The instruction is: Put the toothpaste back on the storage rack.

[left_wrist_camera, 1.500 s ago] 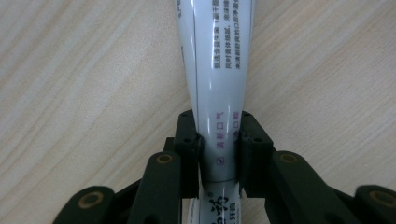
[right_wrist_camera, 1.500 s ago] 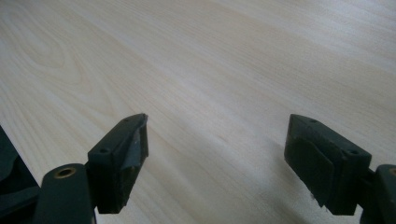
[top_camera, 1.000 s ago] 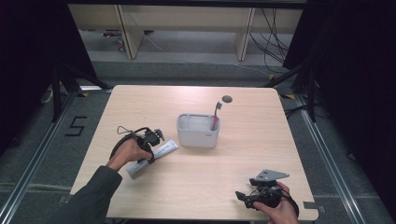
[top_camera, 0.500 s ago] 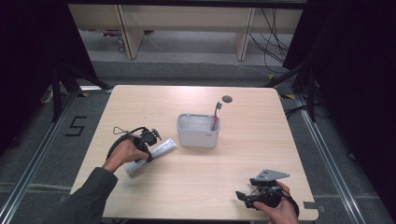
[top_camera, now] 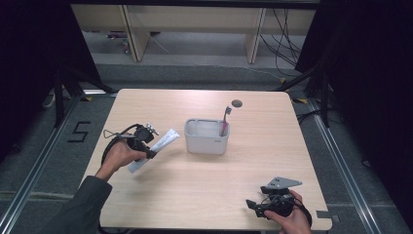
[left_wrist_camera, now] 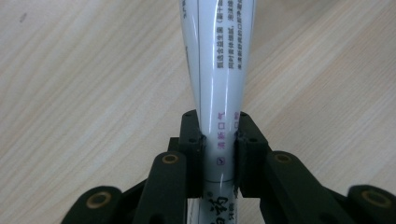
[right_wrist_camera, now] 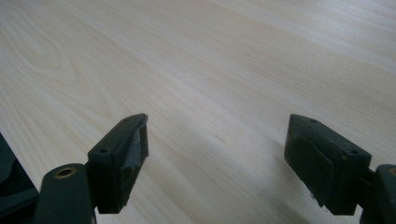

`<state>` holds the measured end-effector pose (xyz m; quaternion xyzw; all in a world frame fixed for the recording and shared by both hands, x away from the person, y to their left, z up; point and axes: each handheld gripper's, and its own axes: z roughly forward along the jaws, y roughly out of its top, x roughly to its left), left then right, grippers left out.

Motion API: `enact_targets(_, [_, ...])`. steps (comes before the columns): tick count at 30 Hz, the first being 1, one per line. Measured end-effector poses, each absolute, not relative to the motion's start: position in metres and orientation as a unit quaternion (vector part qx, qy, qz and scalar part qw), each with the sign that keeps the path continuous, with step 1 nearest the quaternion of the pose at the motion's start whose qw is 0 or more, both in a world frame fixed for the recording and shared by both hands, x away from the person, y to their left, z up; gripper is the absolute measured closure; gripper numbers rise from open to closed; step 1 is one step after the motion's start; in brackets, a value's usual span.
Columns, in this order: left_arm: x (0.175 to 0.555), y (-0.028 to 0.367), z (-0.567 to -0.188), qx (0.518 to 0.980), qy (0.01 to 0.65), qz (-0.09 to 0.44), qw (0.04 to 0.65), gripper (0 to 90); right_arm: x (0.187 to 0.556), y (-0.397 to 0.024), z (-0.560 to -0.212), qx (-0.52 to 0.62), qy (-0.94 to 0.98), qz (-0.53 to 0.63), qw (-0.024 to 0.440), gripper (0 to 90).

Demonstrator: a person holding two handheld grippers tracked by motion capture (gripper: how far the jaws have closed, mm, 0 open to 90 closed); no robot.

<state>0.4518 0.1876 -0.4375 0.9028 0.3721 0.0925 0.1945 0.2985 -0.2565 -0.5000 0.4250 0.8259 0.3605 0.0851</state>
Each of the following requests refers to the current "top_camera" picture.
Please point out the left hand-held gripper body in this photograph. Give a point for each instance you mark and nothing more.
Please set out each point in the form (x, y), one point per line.
(141, 136)

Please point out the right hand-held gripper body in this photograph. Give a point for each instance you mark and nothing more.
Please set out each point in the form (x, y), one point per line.
(279, 198)

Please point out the white toothpaste tube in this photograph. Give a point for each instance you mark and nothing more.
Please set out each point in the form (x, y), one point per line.
(164, 141)

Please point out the grey plastic holder box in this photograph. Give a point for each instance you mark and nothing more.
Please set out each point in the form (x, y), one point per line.
(206, 143)

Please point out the person's right hand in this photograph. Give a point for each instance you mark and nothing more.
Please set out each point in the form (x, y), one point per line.
(295, 221)

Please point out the person's left hand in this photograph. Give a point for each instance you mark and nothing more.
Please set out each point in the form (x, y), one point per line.
(120, 156)

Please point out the pink toothbrush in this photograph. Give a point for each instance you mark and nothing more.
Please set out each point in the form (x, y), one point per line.
(224, 125)

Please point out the black metal stand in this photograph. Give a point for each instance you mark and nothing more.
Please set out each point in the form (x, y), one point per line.
(324, 100)
(59, 97)

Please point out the light wooden desk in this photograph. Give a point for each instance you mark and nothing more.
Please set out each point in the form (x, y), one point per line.
(195, 18)

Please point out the metal floor rail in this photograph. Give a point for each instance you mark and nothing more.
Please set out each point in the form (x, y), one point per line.
(35, 169)
(344, 175)

